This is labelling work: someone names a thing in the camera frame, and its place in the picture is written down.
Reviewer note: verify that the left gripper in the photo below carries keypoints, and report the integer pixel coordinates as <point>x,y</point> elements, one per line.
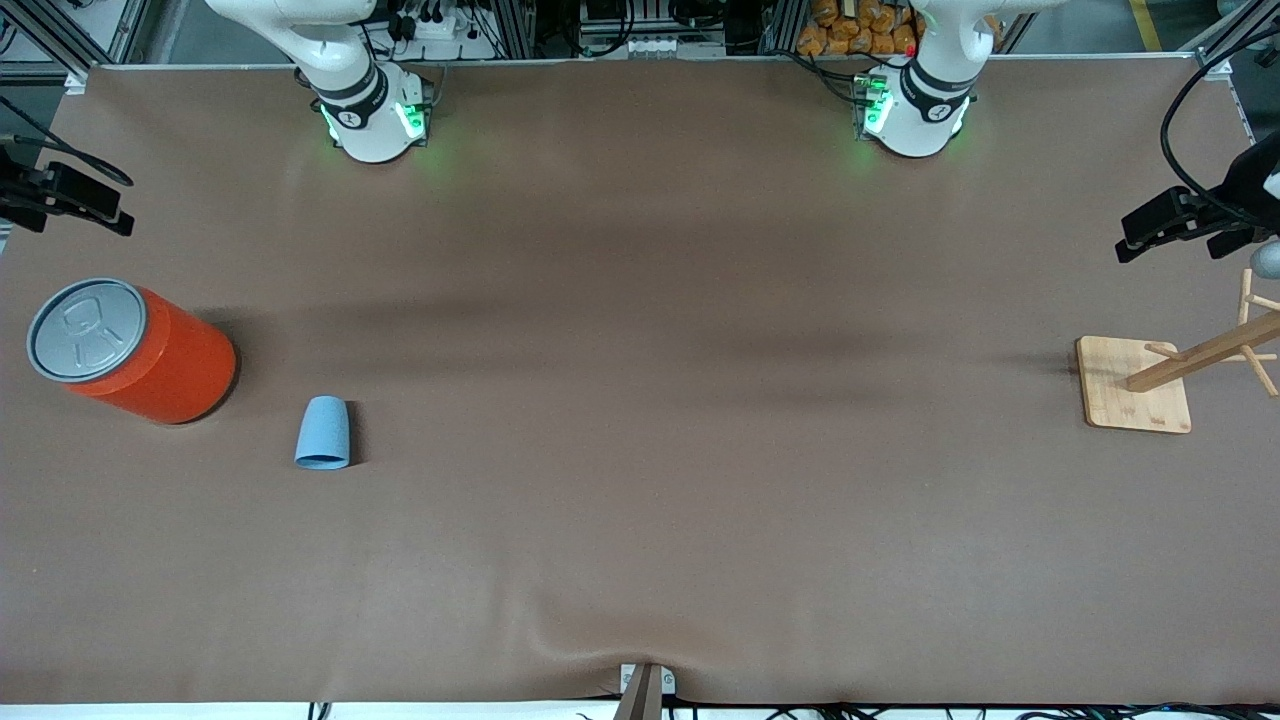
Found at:
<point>1244,188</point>

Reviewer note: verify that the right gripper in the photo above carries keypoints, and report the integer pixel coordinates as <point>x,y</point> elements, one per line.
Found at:
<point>30,190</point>

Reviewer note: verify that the light blue plastic cup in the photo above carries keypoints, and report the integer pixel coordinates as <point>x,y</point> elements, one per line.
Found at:
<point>323,435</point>

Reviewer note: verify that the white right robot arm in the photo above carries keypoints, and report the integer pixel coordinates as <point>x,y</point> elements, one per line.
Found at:
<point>365,110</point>

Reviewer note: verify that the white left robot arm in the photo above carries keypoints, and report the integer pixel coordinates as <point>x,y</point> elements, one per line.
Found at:
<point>925,110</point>

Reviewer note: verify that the wooden cup rack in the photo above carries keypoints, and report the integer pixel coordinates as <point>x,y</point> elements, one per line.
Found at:
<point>1135,395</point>

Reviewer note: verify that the orange can with grey lid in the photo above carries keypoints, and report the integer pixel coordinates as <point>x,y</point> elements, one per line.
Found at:
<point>160,365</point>

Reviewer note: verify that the orange snack bag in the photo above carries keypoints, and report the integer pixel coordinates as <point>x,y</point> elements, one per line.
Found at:
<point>850,35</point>

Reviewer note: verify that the power strip with black plugs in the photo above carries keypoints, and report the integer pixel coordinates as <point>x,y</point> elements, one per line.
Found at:
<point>430,25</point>

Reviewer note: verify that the white power strip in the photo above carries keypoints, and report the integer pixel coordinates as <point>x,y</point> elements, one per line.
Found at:
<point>650,46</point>

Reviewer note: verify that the brown table mat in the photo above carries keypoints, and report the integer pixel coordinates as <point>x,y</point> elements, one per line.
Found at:
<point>640,550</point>

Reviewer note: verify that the aluminium frame post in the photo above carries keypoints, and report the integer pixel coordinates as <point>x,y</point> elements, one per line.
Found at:
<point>782,25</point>
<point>516,28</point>

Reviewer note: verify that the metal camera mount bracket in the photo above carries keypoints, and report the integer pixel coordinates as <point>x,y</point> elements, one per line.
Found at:
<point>645,690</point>

